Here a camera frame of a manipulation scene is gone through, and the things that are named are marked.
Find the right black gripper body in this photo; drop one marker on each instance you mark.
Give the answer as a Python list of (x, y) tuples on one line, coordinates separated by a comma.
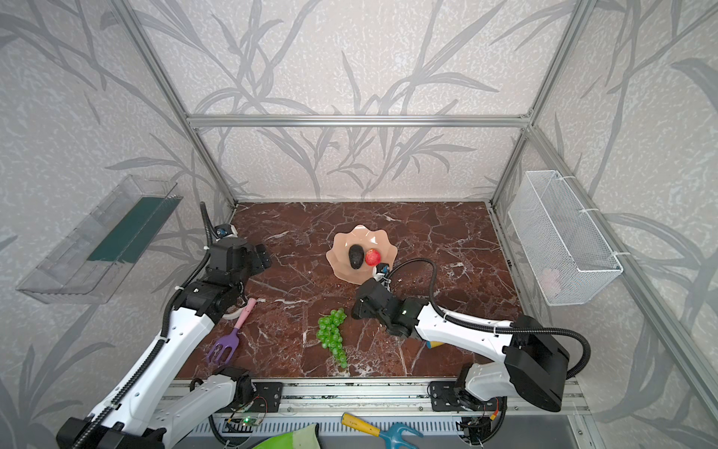
[(366, 301)]

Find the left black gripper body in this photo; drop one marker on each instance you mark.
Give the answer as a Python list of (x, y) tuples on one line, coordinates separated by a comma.
[(256, 258)]

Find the red fake apple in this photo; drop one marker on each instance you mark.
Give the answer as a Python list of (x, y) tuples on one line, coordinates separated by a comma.
[(372, 257)]

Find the green fake grape bunch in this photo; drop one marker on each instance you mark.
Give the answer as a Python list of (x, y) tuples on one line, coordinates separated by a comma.
[(330, 338)]

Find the dark fake avocado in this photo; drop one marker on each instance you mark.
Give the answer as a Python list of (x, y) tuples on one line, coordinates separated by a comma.
[(356, 255)]

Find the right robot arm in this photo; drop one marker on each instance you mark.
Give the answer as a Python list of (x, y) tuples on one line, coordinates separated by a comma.
[(525, 359)]

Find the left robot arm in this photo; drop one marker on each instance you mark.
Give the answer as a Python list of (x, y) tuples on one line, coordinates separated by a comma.
[(129, 417)]

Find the pink scalloped fruit bowl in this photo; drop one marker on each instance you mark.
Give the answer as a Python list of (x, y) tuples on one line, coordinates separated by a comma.
[(338, 260)]

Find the green plastic scoop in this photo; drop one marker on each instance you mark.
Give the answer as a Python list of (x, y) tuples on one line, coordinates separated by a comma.
[(305, 438)]

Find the pink object in basket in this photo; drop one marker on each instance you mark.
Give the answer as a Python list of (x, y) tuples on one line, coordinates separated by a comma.
[(550, 282)]

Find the green circuit board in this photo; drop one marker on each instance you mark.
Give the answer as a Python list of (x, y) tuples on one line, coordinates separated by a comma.
[(245, 422)]

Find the purple toy fork pink handle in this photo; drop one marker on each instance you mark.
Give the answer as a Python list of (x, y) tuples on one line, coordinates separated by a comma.
[(224, 349)]

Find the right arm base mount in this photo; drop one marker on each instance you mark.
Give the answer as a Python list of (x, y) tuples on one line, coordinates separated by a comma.
[(457, 395)]

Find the blue toy rake yellow handle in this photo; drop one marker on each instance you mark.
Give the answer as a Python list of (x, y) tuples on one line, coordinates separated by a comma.
[(393, 438)]

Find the aluminium front rail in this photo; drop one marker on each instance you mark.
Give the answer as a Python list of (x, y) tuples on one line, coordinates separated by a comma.
[(364, 397)]

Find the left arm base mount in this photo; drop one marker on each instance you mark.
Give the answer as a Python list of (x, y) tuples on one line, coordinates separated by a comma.
[(258, 395)]

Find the clear plastic wall bin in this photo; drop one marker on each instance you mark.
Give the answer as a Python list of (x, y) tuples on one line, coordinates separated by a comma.
[(89, 265)]

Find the white wire mesh basket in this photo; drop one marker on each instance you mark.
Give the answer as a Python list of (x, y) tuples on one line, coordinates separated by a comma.
[(558, 232)]

